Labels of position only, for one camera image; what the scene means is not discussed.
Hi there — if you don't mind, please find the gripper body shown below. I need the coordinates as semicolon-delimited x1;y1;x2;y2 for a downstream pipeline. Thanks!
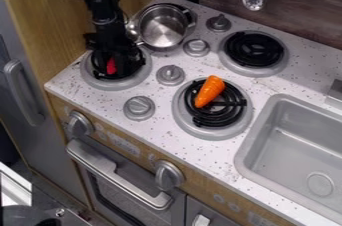
82;31;147;80

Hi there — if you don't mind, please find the silver pot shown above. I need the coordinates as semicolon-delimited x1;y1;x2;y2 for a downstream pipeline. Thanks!
125;2;198;50

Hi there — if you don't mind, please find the toy stove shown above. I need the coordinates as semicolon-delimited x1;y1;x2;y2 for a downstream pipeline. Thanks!
78;1;292;142

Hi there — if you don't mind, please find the orange toy carrot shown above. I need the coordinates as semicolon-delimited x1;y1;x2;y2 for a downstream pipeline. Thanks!
192;75;228;109

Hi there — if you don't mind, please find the grey toy fridge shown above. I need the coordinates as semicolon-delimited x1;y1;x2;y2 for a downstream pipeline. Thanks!
0;0;93;206

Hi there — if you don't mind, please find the toy sink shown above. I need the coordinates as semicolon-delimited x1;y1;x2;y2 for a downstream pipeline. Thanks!
233;93;342;225

